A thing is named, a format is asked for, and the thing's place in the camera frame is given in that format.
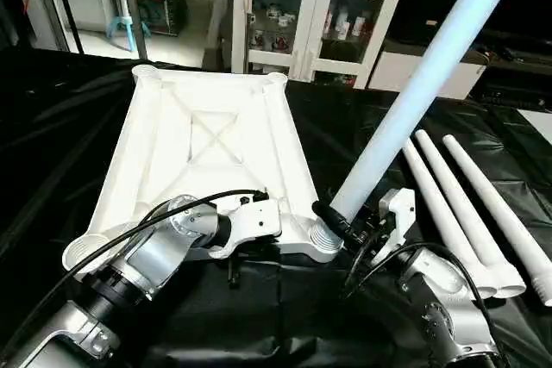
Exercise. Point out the white plastic table leg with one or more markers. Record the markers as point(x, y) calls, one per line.
point(443, 213)
point(495, 213)
point(461, 200)
point(412, 101)

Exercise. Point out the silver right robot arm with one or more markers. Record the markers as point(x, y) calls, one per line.
point(444, 299)

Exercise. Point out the black mat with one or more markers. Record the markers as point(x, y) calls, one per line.
point(345, 144)

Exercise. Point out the white drawer unit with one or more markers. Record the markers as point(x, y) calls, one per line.
point(388, 71)

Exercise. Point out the white glass door cabinet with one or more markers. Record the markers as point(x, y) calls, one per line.
point(310, 23)

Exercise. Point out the white flat board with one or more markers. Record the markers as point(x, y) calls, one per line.
point(539, 122)

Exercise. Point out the light blue stand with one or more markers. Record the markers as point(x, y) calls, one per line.
point(123, 23)

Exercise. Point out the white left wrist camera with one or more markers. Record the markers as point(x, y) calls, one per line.
point(254, 221)

